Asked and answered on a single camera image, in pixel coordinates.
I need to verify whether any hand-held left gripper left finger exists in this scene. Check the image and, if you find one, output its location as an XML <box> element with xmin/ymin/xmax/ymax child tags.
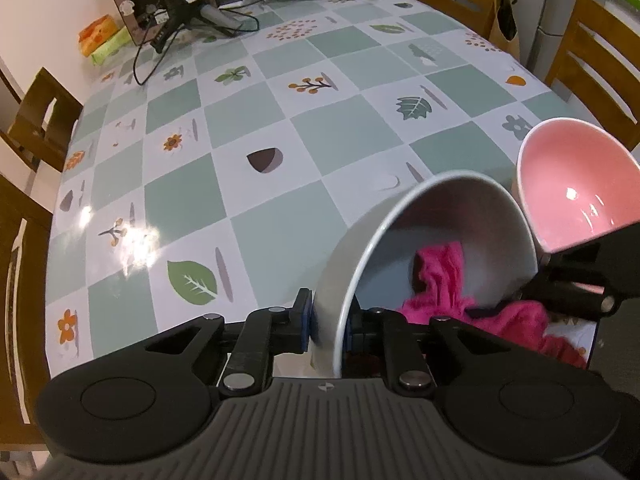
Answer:
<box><xmin>144</xmin><ymin>287</ymin><xmax>317</xmax><ymax>393</ymax></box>

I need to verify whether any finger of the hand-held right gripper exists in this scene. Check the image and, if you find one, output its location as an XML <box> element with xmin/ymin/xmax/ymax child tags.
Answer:
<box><xmin>522</xmin><ymin>237</ymin><xmax>618</xmax><ymax>320</ymax></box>

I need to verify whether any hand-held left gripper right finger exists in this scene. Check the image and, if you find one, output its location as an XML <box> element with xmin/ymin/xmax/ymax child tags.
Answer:
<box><xmin>344</xmin><ymin>305</ymin><xmax>506</xmax><ymax>393</ymax></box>

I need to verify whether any grey bowl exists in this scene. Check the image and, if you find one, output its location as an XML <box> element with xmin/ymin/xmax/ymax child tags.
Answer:
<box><xmin>309</xmin><ymin>170</ymin><xmax>540</xmax><ymax>380</ymax></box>

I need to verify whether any pink cloth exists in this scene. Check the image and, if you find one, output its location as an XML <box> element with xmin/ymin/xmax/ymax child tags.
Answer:
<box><xmin>397</xmin><ymin>241</ymin><xmax>588</xmax><ymax>371</ymax></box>

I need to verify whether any pink bowl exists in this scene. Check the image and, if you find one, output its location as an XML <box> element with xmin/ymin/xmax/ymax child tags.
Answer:
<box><xmin>515</xmin><ymin>117</ymin><xmax>640</xmax><ymax>256</ymax></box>

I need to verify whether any brown paper bag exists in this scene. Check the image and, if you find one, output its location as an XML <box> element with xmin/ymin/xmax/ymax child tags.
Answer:
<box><xmin>490</xmin><ymin>0</ymin><xmax>522</xmax><ymax>61</ymax></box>

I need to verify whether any green tissue pack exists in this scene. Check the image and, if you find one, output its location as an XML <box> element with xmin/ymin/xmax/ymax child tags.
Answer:
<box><xmin>90</xmin><ymin>27</ymin><xmax>132</xmax><ymax>66</ymax></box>

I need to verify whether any black cable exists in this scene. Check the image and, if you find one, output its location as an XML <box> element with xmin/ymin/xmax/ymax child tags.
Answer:
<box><xmin>132</xmin><ymin>25</ymin><xmax>176</xmax><ymax>87</ymax></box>

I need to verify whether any black camera on tripod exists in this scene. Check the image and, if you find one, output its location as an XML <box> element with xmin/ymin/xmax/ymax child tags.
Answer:
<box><xmin>137</xmin><ymin>0</ymin><xmax>258</xmax><ymax>56</ymax></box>

